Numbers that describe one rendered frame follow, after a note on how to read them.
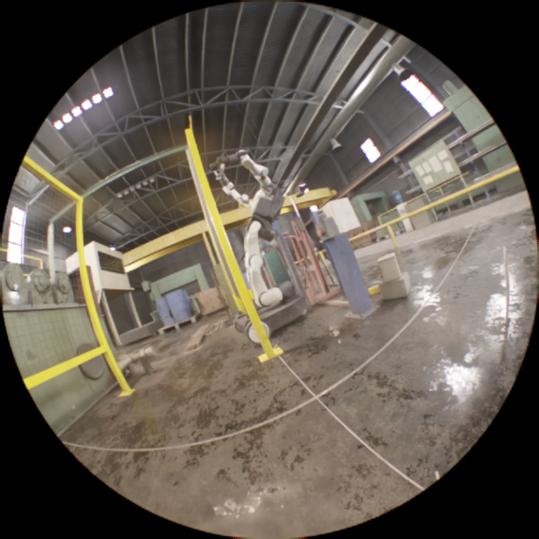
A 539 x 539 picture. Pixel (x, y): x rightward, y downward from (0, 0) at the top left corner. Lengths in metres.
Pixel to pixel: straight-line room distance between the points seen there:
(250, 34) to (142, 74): 5.35
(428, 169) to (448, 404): 6.09
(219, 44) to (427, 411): 11.74
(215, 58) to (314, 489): 12.00
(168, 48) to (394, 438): 11.46
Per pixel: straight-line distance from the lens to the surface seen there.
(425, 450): 0.53
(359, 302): 1.20
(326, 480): 0.53
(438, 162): 6.24
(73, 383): 1.95
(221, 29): 11.19
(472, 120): 8.65
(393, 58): 9.85
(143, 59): 10.98
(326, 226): 1.13
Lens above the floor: 0.48
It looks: 1 degrees up
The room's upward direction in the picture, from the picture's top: 22 degrees counter-clockwise
